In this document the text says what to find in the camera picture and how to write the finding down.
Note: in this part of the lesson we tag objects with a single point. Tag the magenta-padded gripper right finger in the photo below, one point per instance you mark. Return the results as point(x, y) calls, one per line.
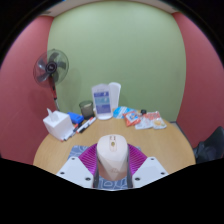
point(150, 170)

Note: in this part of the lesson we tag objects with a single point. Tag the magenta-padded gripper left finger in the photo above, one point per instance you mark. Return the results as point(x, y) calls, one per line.
point(75, 170)

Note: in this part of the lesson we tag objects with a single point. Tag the beige computer mouse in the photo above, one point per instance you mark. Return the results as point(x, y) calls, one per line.
point(112, 156)

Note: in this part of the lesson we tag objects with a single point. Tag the black red-capped marker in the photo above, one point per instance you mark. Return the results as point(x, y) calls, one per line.
point(86, 125)

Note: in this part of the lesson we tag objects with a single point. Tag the white snack packet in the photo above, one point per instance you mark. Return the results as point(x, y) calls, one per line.
point(143, 124)

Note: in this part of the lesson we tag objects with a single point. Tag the white tissue box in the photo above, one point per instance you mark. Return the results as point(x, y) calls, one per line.
point(58, 125)

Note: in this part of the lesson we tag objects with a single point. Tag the red snack packet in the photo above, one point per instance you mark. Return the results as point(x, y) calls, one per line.
point(156, 119)

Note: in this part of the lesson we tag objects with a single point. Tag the small blue box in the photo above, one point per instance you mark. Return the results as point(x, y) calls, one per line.
point(76, 118)

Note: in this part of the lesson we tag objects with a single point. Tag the orange snack packet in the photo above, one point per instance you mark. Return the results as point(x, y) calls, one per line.
point(132, 118)

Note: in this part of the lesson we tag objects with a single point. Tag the small black round object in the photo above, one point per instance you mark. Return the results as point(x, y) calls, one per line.
point(143, 112)

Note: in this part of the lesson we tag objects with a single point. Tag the dark mesh pen cup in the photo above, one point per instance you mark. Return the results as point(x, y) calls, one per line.
point(86, 110)

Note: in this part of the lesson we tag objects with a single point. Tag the light blue packet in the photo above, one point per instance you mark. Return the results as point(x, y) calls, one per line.
point(119, 111)

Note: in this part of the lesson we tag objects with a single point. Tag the black standing fan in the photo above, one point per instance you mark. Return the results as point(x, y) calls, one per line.
point(51, 67)

